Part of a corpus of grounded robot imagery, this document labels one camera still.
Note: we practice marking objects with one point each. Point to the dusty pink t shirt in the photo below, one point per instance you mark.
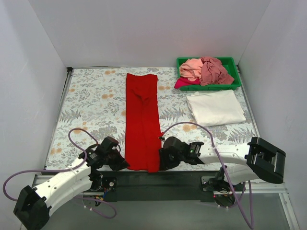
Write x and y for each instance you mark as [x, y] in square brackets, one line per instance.
[213, 72]

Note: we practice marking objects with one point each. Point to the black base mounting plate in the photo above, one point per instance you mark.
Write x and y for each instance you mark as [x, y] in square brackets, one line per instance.
[160, 186]

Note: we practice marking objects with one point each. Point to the peach t shirt in bin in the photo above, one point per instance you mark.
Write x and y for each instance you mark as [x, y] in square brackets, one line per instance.
[191, 69]

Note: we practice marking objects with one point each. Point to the folded white t shirt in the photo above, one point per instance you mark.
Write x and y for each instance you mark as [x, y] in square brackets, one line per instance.
[215, 108]

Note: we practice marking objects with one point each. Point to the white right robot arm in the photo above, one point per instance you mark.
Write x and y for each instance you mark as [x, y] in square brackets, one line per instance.
[257, 159]

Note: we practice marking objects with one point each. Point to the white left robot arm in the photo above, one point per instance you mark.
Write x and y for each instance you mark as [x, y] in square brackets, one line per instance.
[35, 205]

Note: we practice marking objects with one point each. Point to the aluminium frame rail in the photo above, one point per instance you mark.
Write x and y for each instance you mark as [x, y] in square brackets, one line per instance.
[258, 186]

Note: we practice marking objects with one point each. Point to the magenta t shirt in bin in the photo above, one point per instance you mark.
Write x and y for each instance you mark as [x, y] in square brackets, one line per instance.
[182, 82]

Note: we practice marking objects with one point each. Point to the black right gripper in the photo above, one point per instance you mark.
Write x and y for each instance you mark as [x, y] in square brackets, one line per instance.
[164, 158]

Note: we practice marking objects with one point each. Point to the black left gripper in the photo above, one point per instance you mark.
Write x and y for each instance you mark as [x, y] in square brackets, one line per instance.
[117, 163]

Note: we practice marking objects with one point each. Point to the green plastic bin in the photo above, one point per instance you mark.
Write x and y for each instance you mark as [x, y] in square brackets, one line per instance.
[227, 62]

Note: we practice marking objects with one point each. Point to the red t shirt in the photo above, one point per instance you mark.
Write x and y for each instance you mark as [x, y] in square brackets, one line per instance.
[142, 132]

